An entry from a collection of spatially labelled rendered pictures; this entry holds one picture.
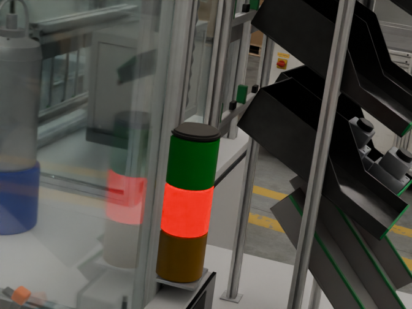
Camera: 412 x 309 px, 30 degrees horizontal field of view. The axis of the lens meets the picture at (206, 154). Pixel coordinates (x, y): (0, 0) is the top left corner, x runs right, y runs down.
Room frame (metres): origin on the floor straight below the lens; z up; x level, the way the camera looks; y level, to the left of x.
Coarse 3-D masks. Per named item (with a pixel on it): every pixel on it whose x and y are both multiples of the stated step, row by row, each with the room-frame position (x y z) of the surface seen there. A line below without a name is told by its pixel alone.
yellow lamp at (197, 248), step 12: (168, 240) 0.70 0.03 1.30; (180, 240) 0.70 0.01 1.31; (192, 240) 0.70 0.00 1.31; (204, 240) 0.71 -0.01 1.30; (168, 252) 0.70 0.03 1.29; (180, 252) 0.70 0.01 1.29; (192, 252) 0.70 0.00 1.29; (204, 252) 0.72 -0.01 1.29; (156, 264) 0.71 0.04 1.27; (168, 264) 0.70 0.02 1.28; (180, 264) 0.70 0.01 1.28; (192, 264) 0.70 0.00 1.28; (168, 276) 0.70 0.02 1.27; (180, 276) 0.70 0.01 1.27; (192, 276) 0.70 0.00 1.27
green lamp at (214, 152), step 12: (180, 144) 0.70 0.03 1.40; (192, 144) 0.70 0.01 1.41; (204, 144) 0.70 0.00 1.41; (216, 144) 0.71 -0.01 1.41; (180, 156) 0.70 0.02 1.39; (192, 156) 0.70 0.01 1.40; (204, 156) 0.70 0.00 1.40; (216, 156) 0.72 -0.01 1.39; (168, 168) 0.71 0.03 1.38; (180, 168) 0.70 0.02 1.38; (192, 168) 0.70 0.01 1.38; (204, 168) 0.70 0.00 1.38; (168, 180) 0.71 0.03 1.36; (180, 180) 0.70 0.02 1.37; (192, 180) 0.70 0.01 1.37; (204, 180) 0.70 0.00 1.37
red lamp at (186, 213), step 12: (168, 192) 0.71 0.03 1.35; (180, 192) 0.70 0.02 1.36; (192, 192) 0.70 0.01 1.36; (204, 192) 0.70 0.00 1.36; (168, 204) 0.71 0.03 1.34; (180, 204) 0.70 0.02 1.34; (192, 204) 0.70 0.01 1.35; (204, 204) 0.71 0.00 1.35; (168, 216) 0.70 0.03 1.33; (180, 216) 0.70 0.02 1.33; (192, 216) 0.70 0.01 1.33; (204, 216) 0.71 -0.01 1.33; (168, 228) 0.70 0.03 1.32; (180, 228) 0.70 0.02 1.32; (192, 228) 0.70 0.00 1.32; (204, 228) 0.71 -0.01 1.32
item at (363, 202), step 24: (264, 96) 1.14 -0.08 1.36; (288, 96) 1.26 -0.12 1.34; (312, 96) 1.24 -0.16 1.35; (240, 120) 1.16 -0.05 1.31; (264, 120) 1.14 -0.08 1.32; (288, 120) 1.12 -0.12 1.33; (312, 120) 1.24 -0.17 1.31; (336, 120) 1.22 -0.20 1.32; (264, 144) 1.14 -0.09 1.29; (288, 144) 1.12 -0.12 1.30; (312, 144) 1.10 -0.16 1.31; (336, 144) 1.22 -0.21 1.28; (336, 168) 1.20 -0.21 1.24; (360, 168) 1.20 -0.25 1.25; (336, 192) 1.08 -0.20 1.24; (360, 192) 1.16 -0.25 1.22; (384, 192) 1.18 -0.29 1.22; (360, 216) 1.06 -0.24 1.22; (384, 216) 1.13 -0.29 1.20
